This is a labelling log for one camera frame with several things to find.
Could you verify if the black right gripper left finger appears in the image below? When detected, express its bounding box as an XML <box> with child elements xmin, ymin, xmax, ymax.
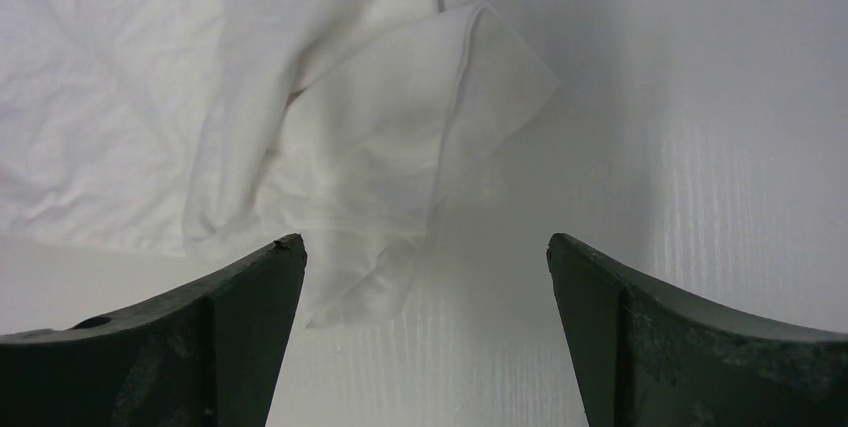
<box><xmin>1</xmin><ymin>234</ymin><xmax>307</xmax><ymax>426</ymax></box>

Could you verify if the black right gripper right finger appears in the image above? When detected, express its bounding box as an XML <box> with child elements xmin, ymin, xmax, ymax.
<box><xmin>546</xmin><ymin>233</ymin><xmax>847</xmax><ymax>426</ymax></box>

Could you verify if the white t shirt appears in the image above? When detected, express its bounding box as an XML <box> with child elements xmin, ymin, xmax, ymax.
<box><xmin>1</xmin><ymin>0</ymin><xmax>558</xmax><ymax>328</ymax></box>

